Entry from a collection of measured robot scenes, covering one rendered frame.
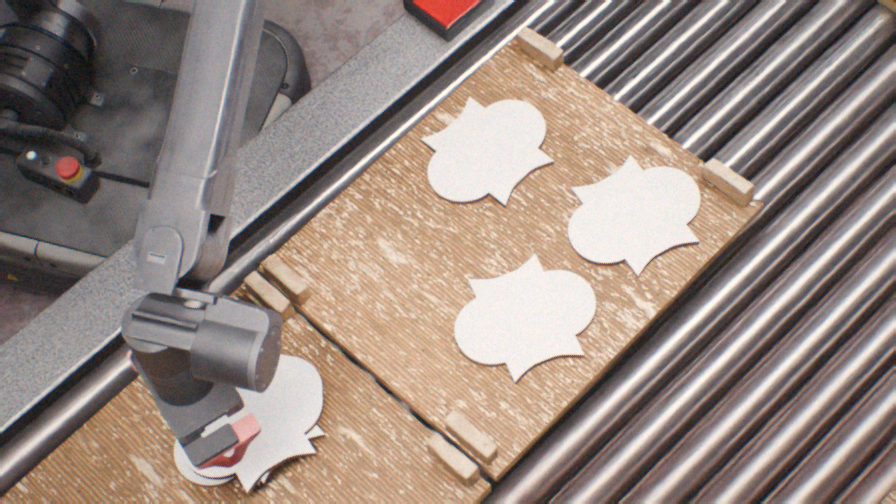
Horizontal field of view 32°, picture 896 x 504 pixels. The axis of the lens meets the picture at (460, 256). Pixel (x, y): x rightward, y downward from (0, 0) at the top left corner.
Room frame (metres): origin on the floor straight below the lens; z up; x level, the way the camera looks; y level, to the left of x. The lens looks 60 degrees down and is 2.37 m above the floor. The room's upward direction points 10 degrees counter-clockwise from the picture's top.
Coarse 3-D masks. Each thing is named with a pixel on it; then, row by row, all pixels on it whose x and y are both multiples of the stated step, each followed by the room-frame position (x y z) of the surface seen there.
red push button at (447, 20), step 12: (420, 0) 1.19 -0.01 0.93; (432, 0) 1.19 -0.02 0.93; (444, 0) 1.18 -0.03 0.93; (456, 0) 1.18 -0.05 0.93; (468, 0) 1.18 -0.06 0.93; (480, 0) 1.17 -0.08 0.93; (432, 12) 1.17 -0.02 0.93; (444, 12) 1.17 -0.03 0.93; (456, 12) 1.16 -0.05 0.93; (444, 24) 1.15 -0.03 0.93
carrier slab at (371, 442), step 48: (240, 288) 0.85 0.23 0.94; (288, 336) 0.78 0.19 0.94; (144, 384) 0.76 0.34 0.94; (336, 384) 0.72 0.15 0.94; (96, 432) 0.71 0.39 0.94; (144, 432) 0.70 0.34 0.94; (336, 432) 0.66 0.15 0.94; (384, 432) 0.65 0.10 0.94; (48, 480) 0.67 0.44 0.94; (96, 480) 0.66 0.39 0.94; (144, 480) 0.65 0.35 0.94; (288, 480) 0.62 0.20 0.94; (336, 480) 0.61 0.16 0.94; (384, 480) 0.60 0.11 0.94; (432, 480) 0.60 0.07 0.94; (480, 480) 0.59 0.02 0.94
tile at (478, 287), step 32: (480, 288) 0.79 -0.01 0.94; (512, 288) 0.78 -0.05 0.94; (544, 288) 0.78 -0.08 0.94; (576, 288) 0.77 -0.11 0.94; (480, 320) 0.75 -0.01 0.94; (512, 320) 0.75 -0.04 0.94; (544, 320) 0.74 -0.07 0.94; (576, 320) 0.73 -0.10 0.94; (480, 352) 0.72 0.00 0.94; (512, 352) 0.71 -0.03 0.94; (544, 352) 0.71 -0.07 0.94; (576, 352) 0.70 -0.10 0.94
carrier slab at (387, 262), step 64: (512, 64) 1.07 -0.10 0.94; (576, 128) 0.97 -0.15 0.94; (640, 128) 0.95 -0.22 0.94; (384, 192) 0.93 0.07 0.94; (704, 192) 0.86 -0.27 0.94; (320, 256) 0.87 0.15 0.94; (384, 256) 0.85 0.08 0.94; (448, 256) 0.84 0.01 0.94; (512, 256) 0.83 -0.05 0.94; (576, 256) 0.81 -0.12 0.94; (704, 256) 0.79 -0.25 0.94; (320, 320) 0.79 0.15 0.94; (384, 320) 0.78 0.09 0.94; (448, 320) 0.77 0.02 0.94; (640, 320) 0.73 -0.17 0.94; (384, 384) 0.71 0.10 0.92; (448, 384) 0.69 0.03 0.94; (512, 384) 0.68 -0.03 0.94; (576, 384) 0.67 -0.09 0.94; (512, 448) 0.61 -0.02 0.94
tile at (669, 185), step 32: (576, 192) 0.88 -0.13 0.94; (608, 192) 0.88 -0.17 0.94; (640, 192) 0.87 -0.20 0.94; (672, 192) 0.86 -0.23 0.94; (576, 224) 0.85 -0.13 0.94; (608, 224) 0.84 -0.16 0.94; (640, 224) 0.83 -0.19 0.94; (672, 224) 0.82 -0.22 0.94; (608, 256) 0.80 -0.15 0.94; (640, 256) 0.79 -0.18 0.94
